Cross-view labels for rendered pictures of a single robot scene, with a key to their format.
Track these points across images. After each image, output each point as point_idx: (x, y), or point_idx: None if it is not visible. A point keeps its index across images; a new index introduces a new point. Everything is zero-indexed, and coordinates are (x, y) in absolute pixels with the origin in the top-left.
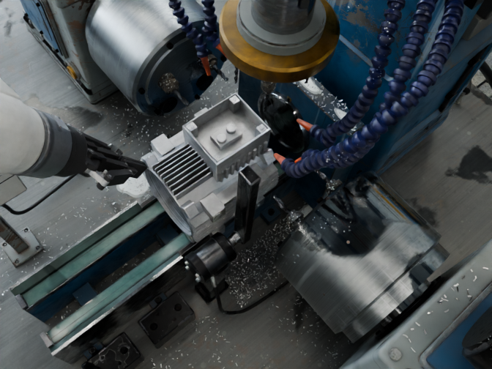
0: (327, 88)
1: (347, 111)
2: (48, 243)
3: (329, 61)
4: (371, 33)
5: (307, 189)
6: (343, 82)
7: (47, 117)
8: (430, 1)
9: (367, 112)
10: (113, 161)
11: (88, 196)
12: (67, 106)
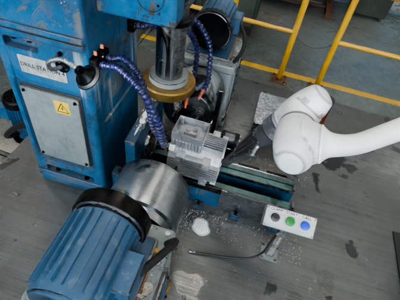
0: (122, 130)
1: None
2: (257, 242)
3: (119, 118)
4: (122, 81)
5: None
6: (124, 115)
7: (271, 115)
8: None
9: (132, 108)
10: (242, 144)
11: (223, 242)
12: (181, 297)
